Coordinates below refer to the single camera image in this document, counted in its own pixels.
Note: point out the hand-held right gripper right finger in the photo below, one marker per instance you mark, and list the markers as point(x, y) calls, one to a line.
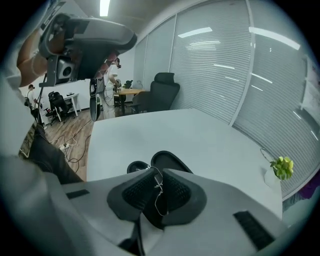
point(220, 220)

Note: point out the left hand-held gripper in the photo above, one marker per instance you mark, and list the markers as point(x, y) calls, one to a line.
point(45, 42)

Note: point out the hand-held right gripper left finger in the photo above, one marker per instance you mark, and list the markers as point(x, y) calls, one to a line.
point(95, 207)

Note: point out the silver metal-frame eyeglasses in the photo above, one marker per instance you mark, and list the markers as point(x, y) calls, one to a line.
point(157, 185)

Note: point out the black glasses case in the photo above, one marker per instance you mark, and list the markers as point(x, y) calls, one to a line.
point(170, 160)

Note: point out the person's left forearm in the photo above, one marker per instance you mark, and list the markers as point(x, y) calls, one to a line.
point(27, 65)

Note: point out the person's left hand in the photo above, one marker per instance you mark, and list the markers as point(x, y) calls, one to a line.
point(56, 41)

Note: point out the long ceiling light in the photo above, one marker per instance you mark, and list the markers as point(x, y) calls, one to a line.
point(105, 7)

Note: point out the dark green potted plant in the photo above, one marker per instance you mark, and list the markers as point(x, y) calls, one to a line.
point(128, 83)

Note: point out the black oval device green trim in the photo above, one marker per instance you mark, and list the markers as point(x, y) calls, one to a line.
point(95, 102)

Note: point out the white desk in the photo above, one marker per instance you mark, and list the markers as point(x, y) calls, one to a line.
point(72, 98)

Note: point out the grey chair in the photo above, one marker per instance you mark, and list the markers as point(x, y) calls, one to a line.
point(140, 101)

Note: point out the white power strip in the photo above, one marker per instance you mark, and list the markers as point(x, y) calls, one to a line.
point(67, 146)

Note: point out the person's dark trousers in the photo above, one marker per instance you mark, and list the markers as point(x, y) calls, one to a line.
point(50, 155)

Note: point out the black mesh office chair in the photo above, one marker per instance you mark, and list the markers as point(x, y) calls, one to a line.
point(58, 105)

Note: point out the small yellow-green potted plant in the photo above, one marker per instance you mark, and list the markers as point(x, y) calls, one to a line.
point(282, 167)

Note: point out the black and red chair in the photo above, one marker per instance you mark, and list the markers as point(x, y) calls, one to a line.
point(50, 113)

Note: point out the purple cloth item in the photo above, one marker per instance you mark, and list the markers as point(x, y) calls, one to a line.
point(308, 188)

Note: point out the person's grey shirt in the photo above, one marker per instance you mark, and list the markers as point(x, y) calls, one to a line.
point(12, 120)

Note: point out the white paper notice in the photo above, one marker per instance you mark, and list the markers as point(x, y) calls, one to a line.
point(311, 85)

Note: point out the left hand-held gripper camera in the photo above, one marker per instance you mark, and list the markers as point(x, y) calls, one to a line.
point(65, 70)

